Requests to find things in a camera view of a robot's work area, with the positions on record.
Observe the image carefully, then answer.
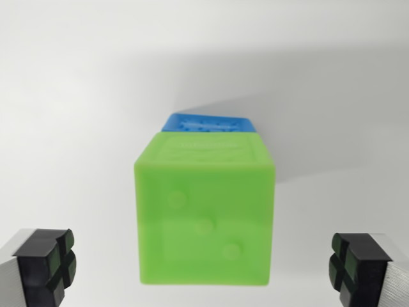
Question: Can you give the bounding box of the blue soft toy cube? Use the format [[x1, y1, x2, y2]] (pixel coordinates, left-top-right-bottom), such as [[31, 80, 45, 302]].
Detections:
[[160, 112, 258, 134]]

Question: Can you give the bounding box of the green soft toy cube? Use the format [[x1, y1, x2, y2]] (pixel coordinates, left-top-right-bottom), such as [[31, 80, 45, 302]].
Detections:
[[133, 131, 276, 285]]

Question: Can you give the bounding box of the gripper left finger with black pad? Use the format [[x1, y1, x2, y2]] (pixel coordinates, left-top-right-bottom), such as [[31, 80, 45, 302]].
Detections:
[[0, 228, 78, 307]]

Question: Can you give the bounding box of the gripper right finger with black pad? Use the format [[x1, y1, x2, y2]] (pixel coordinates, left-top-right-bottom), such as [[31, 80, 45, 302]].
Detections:
[[328, 232, 409, 307]]

